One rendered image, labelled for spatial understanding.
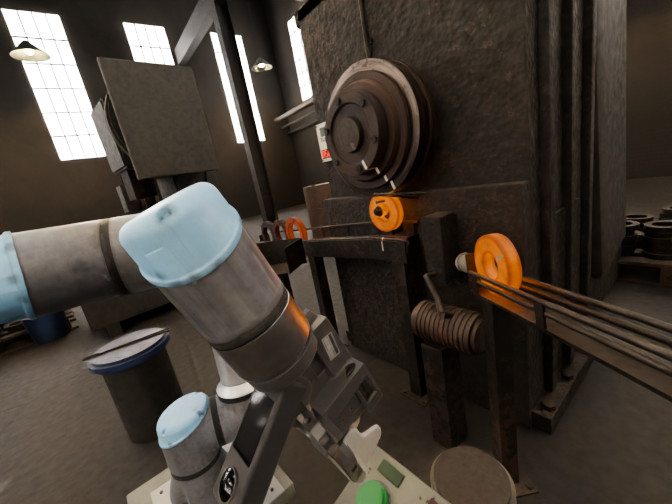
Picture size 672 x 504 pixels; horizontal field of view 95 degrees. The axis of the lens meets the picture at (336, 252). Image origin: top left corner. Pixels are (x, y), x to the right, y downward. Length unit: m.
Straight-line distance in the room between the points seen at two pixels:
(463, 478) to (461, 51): 1.09
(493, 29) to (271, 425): 1.10
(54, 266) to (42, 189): 10.58
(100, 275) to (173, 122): 3.35
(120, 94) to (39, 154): 7.56
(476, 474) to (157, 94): 3.60
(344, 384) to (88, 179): 10.71
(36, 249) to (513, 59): 1.08
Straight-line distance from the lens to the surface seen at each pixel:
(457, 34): 1.21
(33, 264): 0.34
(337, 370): 0.33
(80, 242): 0.34
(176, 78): 3.81
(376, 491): 0.49
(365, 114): 1.11
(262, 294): 0.24
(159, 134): 3.57
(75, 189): 10.88
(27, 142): 11.06
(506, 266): 0.80
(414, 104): 1.08
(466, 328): 0.97
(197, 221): 0.22
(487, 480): 0.62
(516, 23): 1.13
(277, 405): 0.29
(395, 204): 1.20
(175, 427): 0.84
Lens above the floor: 1.00
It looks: 14 degrees down
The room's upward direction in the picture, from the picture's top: 11 degrees counter-clockwise
